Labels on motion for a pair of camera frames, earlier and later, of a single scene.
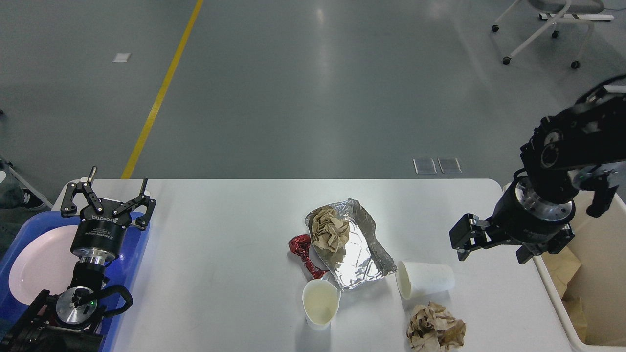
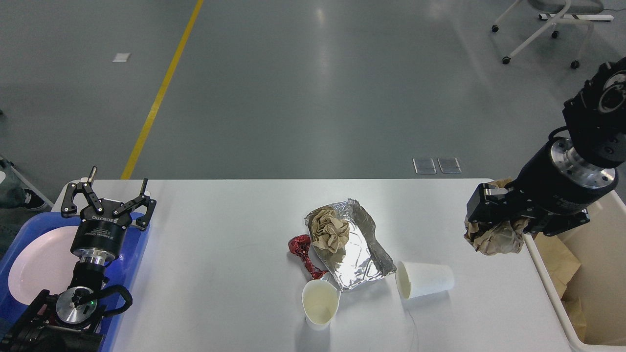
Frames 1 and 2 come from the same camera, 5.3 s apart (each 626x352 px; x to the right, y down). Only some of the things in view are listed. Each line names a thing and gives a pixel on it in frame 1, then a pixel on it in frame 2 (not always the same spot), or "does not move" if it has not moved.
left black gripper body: (100, 235) does not move
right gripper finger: (554, 245) → (555, 224)
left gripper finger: (69, 207) does not move
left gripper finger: (143, 222) does not move
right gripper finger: (469, 233) → (488, 204)
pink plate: (45, 262) does not move
